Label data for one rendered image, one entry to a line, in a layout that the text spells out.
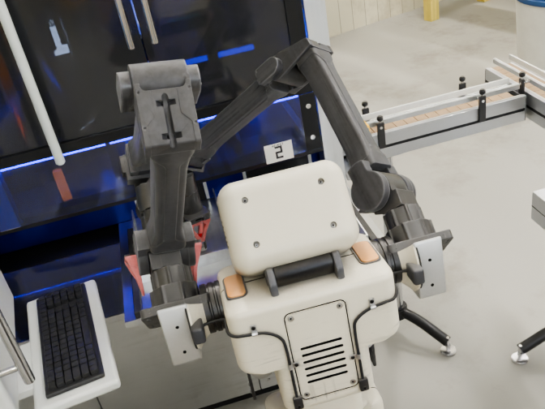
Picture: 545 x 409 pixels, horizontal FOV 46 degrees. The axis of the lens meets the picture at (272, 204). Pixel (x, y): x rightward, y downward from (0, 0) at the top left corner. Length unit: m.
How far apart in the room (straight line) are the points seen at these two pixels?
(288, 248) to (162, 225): 0.21
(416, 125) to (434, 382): 0.97
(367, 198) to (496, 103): 1.16
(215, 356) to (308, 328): 1.28
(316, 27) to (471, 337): 1.44
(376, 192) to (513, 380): 1.50
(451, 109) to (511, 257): 1.04
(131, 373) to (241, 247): 1.36
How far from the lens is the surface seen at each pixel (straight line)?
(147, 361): 2.26
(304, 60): 1.36
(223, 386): 2.39
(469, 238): 3.19
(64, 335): 1.75
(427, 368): 2.56
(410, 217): 1.14
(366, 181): 1.17
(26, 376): 1.57
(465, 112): 2.22
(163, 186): 0.93
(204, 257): 1.71
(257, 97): 1.46
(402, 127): 2.14
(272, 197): 1.00
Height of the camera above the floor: 1.88
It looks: 31 degrees down
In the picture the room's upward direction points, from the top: 11 degrees counter-clockwise
